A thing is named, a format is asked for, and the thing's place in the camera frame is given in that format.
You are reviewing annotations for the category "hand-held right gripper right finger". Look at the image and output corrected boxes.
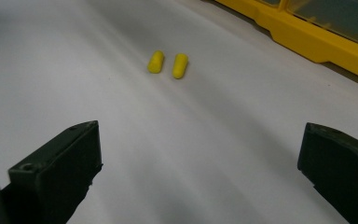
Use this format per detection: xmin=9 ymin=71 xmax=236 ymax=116
xmin=297 ymin=121 xmax=358 ymax=224

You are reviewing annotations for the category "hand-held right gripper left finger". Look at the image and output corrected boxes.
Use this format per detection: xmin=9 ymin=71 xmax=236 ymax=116
xmin=0 ymin=120 xmax=103 ymax=224

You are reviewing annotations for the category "yellow and black drawer organizer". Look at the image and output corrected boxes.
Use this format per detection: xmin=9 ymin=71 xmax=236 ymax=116
xmin=213 ymin=0 xmax=358 ymax=86

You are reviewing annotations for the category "yellow foam earplug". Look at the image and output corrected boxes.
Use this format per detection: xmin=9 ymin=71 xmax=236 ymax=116
xmin=172 ymin=52 xmax=189 ymax=80
xmin=146 ymin=49 xmax=166 ymax=75

